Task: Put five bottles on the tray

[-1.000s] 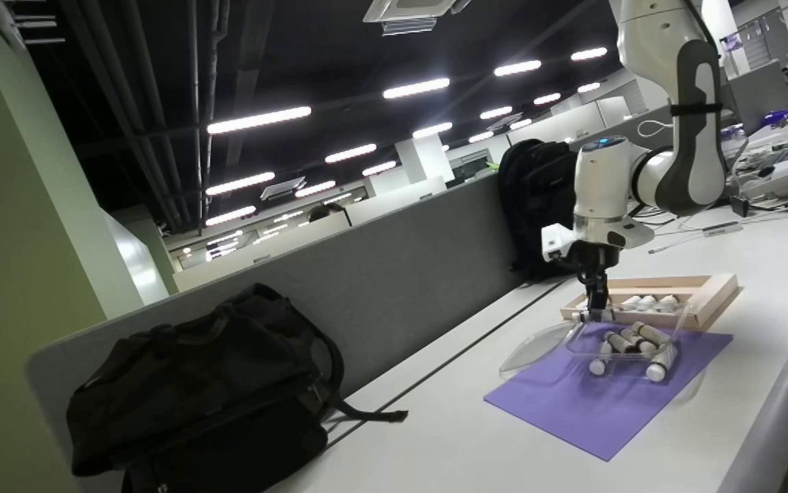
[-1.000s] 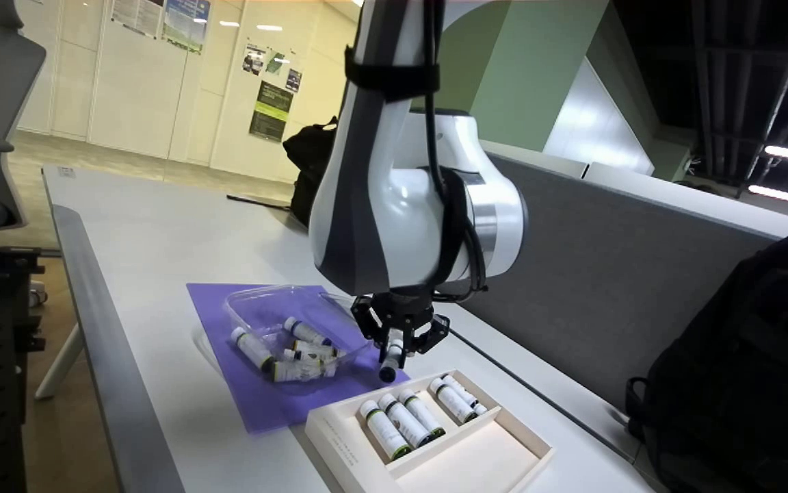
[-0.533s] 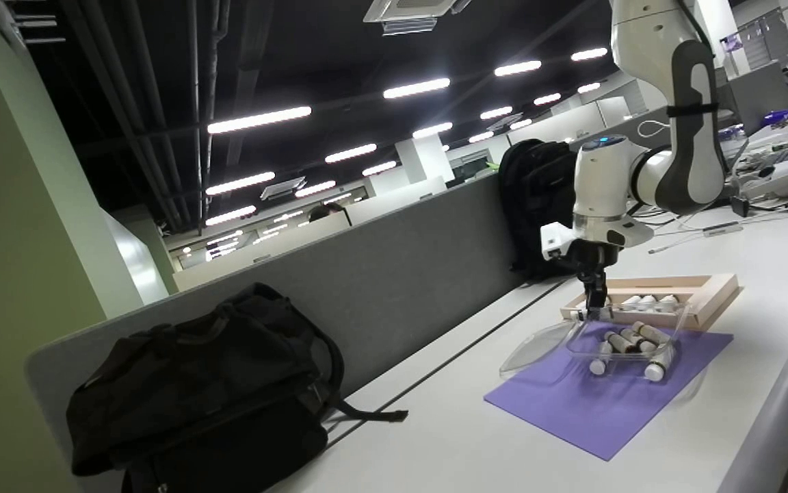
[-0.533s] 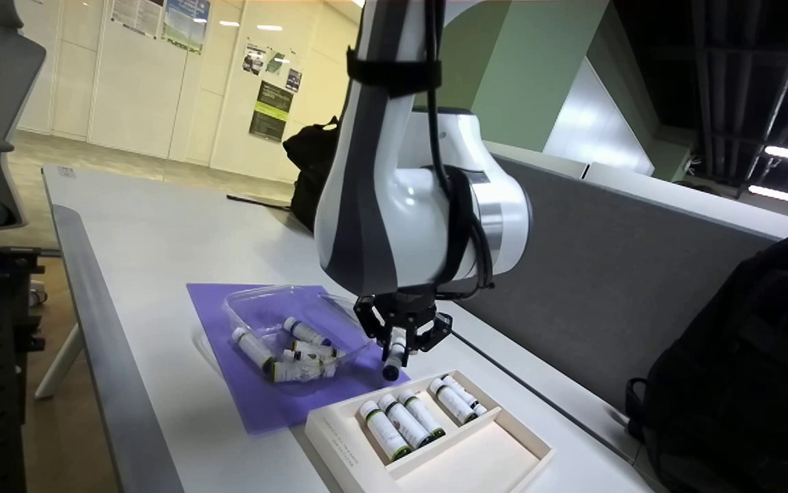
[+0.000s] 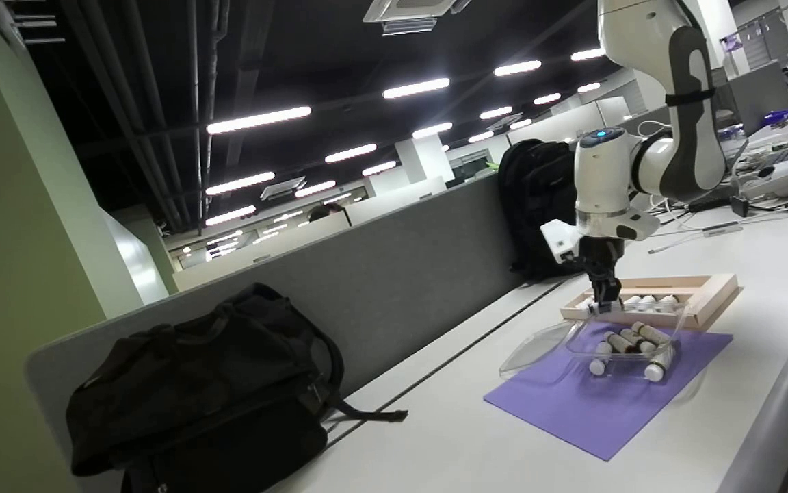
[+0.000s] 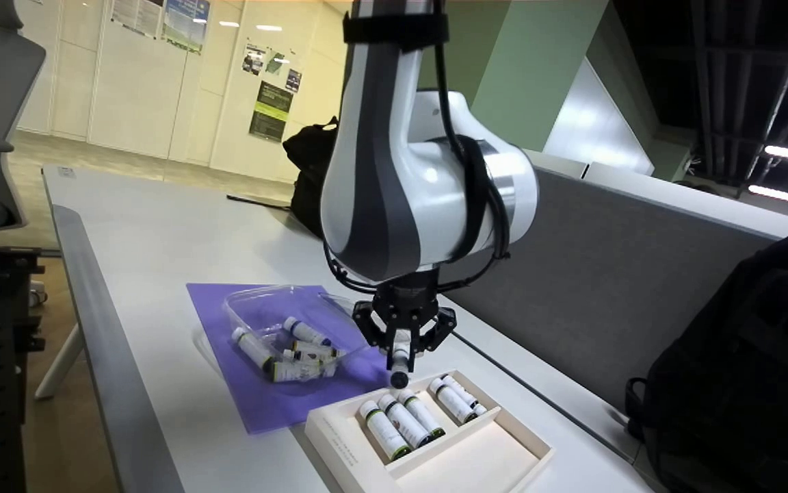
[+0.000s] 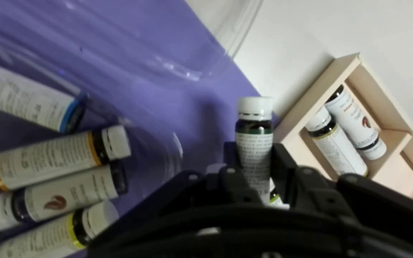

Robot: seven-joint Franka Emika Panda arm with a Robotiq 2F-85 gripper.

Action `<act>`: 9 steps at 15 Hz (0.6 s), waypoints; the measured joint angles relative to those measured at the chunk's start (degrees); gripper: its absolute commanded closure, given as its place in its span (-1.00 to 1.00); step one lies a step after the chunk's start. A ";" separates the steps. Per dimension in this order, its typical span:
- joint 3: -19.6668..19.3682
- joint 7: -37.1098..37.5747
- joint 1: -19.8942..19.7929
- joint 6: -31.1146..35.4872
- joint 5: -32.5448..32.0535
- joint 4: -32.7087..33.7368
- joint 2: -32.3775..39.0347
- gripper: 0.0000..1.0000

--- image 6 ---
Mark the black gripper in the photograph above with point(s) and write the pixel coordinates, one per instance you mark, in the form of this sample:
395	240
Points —
407	302

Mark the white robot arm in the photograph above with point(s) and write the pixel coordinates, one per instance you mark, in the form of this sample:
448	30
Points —
384	182

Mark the clear plastic container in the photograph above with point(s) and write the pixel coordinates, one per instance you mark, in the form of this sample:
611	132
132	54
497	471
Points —
259	306

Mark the purple mat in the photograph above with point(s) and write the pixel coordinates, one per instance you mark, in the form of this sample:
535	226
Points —
259	402

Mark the black duffel bag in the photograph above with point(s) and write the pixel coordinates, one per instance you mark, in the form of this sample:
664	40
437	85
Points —
307	173

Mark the green black wall poster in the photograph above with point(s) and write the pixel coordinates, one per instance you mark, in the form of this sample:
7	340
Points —
271	111

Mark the small wall notice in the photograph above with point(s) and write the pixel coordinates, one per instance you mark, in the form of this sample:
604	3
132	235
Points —
293	81
276	65
256	61

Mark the blue white wall poster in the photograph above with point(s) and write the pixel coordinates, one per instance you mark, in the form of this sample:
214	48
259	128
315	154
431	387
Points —
187	22

